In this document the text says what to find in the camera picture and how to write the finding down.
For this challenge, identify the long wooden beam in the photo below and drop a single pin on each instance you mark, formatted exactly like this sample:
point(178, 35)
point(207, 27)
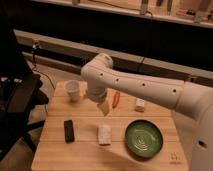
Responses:
point(71, 57)

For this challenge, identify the white sponge block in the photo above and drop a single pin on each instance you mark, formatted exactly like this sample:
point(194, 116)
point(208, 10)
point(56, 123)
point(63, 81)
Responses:
point(104, 134)

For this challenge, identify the black eraser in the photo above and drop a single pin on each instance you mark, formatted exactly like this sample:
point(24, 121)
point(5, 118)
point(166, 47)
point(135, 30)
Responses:
point(69, 131)

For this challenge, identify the wooden table board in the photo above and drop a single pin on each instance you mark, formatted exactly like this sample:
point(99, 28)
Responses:
point(86, 154)

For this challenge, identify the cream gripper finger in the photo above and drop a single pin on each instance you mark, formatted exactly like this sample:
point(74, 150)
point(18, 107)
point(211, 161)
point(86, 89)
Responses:
point(104, 107)

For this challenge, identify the red chili pepper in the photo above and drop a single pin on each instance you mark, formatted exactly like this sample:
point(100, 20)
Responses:
point(116, 99)

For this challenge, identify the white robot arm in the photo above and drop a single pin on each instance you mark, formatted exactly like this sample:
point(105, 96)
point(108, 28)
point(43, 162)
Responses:
point(190, 99)

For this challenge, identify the black office chair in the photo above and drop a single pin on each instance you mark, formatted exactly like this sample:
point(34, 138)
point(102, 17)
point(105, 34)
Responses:
point(19, 94)

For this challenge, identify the green ceramic bowl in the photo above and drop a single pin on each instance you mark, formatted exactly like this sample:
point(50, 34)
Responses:
point(143, 138)

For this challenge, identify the small white bottle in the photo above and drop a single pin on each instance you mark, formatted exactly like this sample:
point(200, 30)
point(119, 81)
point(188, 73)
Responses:
point(139, 105)

